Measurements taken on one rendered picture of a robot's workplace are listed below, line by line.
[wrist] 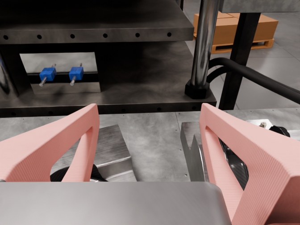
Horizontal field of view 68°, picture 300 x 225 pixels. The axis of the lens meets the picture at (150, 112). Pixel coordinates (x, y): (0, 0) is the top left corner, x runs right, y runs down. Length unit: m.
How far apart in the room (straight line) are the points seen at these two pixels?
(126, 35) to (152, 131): 0.36
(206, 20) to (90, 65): 0.45
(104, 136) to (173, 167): 0.20
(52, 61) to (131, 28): 0.32
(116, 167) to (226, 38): 3.15
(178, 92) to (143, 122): 0.26
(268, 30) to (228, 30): 0.67
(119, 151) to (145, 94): 0.45
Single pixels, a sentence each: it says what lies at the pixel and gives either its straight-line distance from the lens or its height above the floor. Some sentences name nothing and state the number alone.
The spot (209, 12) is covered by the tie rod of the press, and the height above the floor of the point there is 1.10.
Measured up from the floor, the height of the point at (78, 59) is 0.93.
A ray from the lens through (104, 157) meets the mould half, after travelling 0.49.
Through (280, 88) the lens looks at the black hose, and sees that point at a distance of 0.84.
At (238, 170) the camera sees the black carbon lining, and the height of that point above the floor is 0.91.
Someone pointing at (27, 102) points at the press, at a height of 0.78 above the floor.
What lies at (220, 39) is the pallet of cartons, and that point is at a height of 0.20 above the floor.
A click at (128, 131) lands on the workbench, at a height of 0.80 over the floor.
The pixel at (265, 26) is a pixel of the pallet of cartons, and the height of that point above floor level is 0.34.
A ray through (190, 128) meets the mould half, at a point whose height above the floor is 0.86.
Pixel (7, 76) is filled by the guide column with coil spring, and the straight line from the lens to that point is 0.99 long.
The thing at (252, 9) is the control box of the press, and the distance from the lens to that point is 0.99.
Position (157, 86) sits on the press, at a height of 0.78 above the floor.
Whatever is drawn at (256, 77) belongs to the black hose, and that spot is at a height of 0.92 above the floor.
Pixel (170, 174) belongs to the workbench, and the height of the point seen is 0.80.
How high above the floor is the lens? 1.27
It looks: 37 degrees down
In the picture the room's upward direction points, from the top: straight up
